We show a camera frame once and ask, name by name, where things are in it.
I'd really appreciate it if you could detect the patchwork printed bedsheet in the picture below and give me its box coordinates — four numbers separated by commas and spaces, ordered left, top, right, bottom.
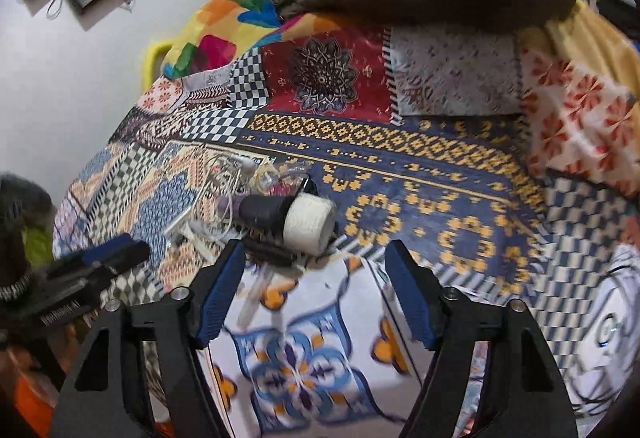
52, 12, 640, 438

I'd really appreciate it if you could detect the white plastic bag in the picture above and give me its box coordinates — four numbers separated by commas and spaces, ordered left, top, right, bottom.
560, 243, 640, 424

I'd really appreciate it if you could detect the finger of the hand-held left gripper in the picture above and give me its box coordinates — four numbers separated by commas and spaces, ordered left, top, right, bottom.
87, 240, 152, 279
55, 234, 133, 271

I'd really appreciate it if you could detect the black marker pen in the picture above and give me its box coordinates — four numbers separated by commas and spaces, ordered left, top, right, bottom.
242, 240, 301, 269

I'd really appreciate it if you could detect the yellow bed frame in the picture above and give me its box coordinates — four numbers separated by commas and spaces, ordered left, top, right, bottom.
145, 38, 176, 86

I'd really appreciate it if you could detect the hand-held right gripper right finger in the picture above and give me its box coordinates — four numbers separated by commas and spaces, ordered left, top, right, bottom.
385, 240, 581, 438

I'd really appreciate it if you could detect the white yarn spool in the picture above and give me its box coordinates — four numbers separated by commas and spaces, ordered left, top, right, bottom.
282, 194, 337, 253

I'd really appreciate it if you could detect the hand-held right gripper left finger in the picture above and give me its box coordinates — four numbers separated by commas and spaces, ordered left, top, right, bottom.
50, 240, 246, 438

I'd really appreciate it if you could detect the colourful block-pattern blanket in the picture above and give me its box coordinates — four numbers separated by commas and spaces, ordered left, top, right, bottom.
160, 0, 391, 81

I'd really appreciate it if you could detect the dark fuzzy cloth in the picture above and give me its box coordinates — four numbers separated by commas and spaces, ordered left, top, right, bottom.
0, 173, 53, 313

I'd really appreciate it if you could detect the clear plastic tube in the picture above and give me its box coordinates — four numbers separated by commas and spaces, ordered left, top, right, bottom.
240, 268, 273, 329

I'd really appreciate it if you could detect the white earphone cable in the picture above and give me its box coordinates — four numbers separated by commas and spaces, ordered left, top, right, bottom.
172, 153, 261, 249

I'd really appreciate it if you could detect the dark purple thread spool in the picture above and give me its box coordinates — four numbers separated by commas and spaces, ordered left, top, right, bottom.
235, 195, 296, 241

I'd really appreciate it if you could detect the green fuzzy cloth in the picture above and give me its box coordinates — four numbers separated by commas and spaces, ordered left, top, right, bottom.
22, 225, 56, 269

